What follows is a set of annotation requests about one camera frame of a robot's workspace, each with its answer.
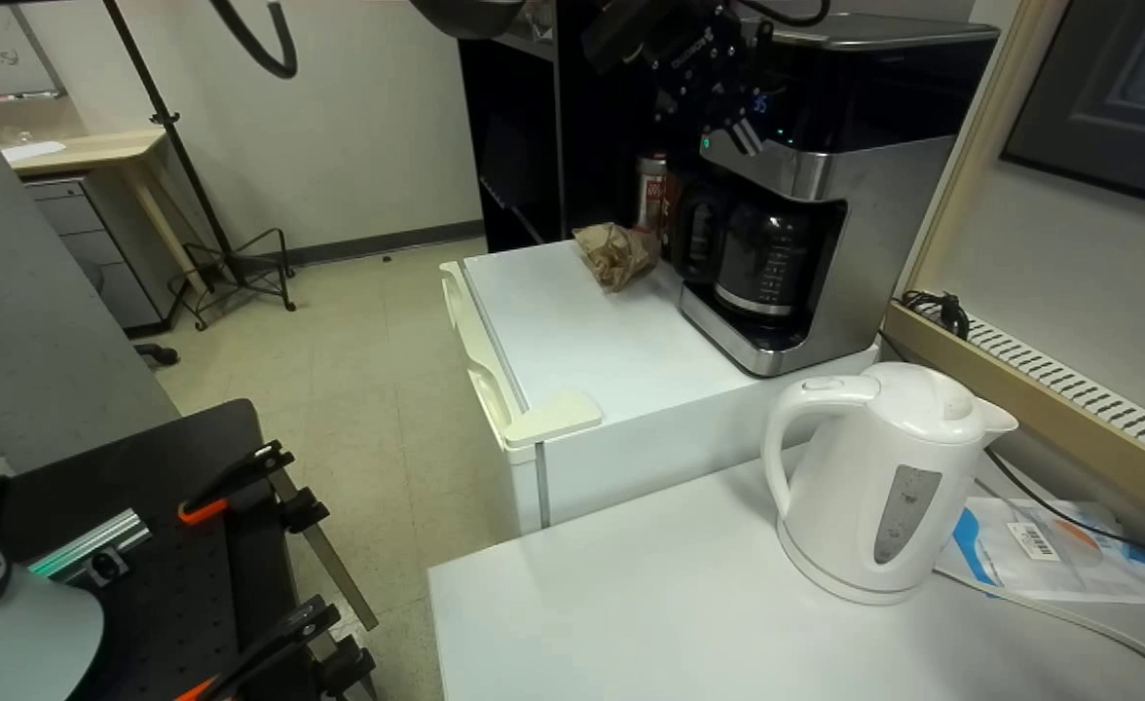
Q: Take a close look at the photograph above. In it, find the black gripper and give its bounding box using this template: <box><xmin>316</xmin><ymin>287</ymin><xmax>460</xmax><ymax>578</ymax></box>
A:
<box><xmin>582</xmin><ymin>0</ymin><xmax>791</xmax><ymax>165</ymax></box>

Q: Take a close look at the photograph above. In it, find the black and silver coffee machine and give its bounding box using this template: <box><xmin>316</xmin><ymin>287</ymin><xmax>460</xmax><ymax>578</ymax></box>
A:
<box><xmin>669</xmin><ymin>12</ymin><xmax>1002</xmax><ymax>382</ymax></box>

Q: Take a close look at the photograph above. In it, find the glass coffee carafe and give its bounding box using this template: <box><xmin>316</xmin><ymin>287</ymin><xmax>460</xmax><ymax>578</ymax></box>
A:
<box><xmin>708</xmin><ymin>201</ymin><xmax>823</xmax><ymax>323</ymax></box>

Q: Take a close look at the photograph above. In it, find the brown spice bottle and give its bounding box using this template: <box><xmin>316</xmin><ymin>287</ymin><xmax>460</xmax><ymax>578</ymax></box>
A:
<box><xmin>635</xmin><ymin>153</ymin><xmax>680</xmax><ymax>247</ymax></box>

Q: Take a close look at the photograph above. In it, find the black shelf unit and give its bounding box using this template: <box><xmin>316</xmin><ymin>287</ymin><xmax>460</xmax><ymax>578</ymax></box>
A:
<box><xmin>452</xmin><ymin>0</ymin><xmax>734</xmax><ymax>258</ymax></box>

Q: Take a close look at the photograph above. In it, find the white mini fridge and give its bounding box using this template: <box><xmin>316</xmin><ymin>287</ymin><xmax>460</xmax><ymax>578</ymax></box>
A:
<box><xmin>435</xmin><ymin>236</ymin><xmax>886</xmax><ymax>538</ymax></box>

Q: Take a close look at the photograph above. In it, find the dark framed window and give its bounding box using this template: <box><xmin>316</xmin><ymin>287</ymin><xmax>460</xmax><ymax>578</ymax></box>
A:
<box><xmin>998</xmin><ymin>0</ymin><xmax>1145</xmax><ymax>219</ymax></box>

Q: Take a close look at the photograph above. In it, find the white electric kettle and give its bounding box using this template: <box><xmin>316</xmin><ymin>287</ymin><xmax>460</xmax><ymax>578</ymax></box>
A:
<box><xmin>761</xmin><ymin>358</ymin><xmax>1026</xmax><ymax>609</ymax></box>

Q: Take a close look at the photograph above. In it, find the white radiator vent grille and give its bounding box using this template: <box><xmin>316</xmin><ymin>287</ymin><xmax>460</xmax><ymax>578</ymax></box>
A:
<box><xmin>962</xmin><ymin>316</ymin><xmax>1145</xmax><ymax>476</ymax></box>

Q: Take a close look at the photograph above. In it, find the blue and white plastic packet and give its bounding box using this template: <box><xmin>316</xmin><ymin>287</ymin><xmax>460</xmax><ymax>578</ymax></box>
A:
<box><xmin>945</xmin><ymin>492</ymin><xmax>1145</xmax><ymax>612</ymax></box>

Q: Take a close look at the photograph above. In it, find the black tripod stand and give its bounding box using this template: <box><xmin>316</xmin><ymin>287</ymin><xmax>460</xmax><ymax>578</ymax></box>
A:
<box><xmin>100</xmin><ymin>0</ymin><xmax>300</xmax><ymax>332</ymax></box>

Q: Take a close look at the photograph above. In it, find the orange and black clamp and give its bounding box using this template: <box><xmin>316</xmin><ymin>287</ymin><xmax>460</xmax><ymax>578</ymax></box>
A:
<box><xmin>174</xmin><ymin>435</ymin><xmax>335</xmax><ymax>538</ymax></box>
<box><xmin>174</xmin><ymin>591</ymin><xmax>381</xmax><ymax>701</ymax></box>

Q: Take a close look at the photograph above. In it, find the light wooden desk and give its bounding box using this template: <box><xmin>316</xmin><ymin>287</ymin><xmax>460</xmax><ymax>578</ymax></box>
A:
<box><xmin>0</xmin><ymin>120</ymin><xmax>216</xmax><ymax>301</ymax></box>

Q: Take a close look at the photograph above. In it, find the grey filing cabinet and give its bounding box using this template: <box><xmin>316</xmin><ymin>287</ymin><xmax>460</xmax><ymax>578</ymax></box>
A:
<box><xmin>22</xmin><ymin>173</ymin><xmax>186</xmax><ymax>338</ymax></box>

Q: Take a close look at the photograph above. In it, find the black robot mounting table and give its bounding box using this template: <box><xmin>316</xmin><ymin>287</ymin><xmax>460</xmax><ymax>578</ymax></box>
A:
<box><xmin>0</xmin><ymin>397</ymin><xmax>304</xmax><ymax>701</ymax></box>

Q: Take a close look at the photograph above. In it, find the grey partition panel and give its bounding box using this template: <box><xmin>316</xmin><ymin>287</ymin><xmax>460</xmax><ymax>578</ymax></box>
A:
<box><xmin>0</xmin><ymin>82</ymin><xmax>182</xmax><ymax>495</ymax></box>

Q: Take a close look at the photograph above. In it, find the green and silver label strip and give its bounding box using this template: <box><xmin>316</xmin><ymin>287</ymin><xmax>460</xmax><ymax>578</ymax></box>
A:
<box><xmin>26</xmin><ymin>506</ymin><xmax>157</xmax><ymax>587</ymax></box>

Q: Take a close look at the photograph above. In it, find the black cable bundle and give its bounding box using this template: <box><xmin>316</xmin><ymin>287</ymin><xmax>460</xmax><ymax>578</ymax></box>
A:
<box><xmin>901</xmin><ymin>287</ymin><xmax>976</xmax><ymax>341</ymax></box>

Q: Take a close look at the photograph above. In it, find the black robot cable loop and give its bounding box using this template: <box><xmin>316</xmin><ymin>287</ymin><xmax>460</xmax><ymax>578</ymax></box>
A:
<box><xmin>208</xmin><ymin>0</ymin><xmax>304</xmax><ymax>82</ymax></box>

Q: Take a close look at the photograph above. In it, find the grey kettle cable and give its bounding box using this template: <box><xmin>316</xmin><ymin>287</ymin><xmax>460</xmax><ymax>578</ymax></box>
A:
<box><xmin>931</xmin><ymin>566</ymin><xmax>1145</xmax><ymax>698</ymax></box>

